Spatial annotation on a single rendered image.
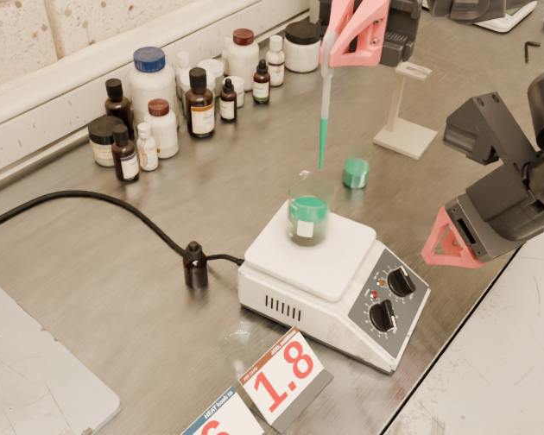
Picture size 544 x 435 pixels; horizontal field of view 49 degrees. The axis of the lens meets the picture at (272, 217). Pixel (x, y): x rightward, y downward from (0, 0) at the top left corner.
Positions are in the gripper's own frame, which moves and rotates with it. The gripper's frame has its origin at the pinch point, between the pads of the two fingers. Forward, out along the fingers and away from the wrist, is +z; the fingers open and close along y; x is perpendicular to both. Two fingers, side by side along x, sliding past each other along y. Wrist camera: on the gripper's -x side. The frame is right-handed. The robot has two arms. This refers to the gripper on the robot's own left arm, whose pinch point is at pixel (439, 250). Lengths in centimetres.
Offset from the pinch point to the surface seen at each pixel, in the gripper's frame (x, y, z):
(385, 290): 1.0, 3.1, 7.1
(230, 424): 6.1, 24.6, 13.0
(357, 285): -0.8, 6.3, 7.2
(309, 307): -0.9, 12.2, 9.4
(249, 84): -43, -14, 31
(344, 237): -6.5, 4.6, 7.4
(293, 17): -60, -37, 34
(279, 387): 5.2, 18.1, 12.6
